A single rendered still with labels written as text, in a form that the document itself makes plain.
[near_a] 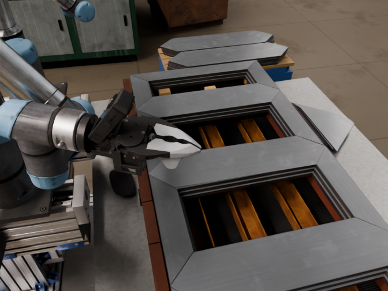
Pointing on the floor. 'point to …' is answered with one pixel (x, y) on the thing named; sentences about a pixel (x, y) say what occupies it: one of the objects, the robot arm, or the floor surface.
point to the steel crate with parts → (189, 13)
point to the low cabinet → (79, 33)
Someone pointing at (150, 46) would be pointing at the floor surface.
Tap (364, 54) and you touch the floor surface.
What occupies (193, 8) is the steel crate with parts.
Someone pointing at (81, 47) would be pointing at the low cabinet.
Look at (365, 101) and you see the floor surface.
